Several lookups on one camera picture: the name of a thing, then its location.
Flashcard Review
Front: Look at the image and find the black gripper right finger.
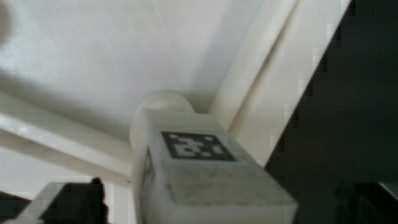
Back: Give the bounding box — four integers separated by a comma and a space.
335, 182, 398, 224

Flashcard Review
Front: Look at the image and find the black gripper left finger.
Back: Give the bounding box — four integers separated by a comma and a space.
11, 177, 113, 224

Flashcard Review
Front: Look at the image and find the white table leg with tag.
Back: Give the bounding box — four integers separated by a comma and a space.
130, 91, 299, 224

